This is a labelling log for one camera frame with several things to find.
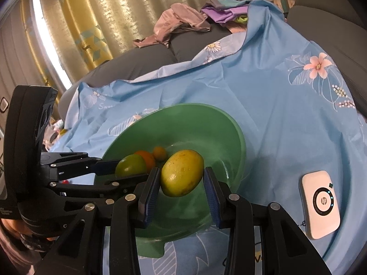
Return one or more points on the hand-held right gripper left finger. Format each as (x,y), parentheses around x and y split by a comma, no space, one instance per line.
(149,199)

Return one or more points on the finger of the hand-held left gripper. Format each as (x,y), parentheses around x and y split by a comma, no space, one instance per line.
(80,164)
(94,187)

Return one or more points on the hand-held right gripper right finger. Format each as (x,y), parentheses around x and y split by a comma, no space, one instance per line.
(212,199)

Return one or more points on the orange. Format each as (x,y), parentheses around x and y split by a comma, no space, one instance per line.
(149,160)

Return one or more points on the green mango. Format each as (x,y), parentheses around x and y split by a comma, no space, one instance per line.
(130,164)

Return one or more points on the yellow-green mango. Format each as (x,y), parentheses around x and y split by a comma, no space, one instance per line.
(182,173)

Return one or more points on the small orange kumquat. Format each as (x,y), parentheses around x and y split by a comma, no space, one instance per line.
(158,153)

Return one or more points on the green plastic bowl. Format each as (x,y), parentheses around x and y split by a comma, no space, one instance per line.
(195,129)

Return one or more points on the clothes heap on floor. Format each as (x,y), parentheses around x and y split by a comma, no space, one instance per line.
(57,126)

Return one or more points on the grey pleated curtain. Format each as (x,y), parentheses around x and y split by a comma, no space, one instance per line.
(17,63)

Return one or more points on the white pocket router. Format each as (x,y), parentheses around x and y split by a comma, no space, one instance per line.
(321,203)

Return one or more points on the blue floral bed sheet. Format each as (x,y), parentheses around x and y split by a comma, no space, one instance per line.
(258,91)

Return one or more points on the grey sofa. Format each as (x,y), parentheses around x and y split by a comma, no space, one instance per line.
(189,45)

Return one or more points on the gold deer-print curtain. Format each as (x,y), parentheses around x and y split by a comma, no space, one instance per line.
(129,5)

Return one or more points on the pink clothes pile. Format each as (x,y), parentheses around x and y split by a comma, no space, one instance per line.
(177,17)

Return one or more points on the yellow-green cloth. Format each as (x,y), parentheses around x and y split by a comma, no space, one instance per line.
(241,20)

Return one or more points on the purple cloth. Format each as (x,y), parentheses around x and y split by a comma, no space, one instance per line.
(226,14)

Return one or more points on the teal cloth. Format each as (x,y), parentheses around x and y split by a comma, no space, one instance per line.
(238,2)

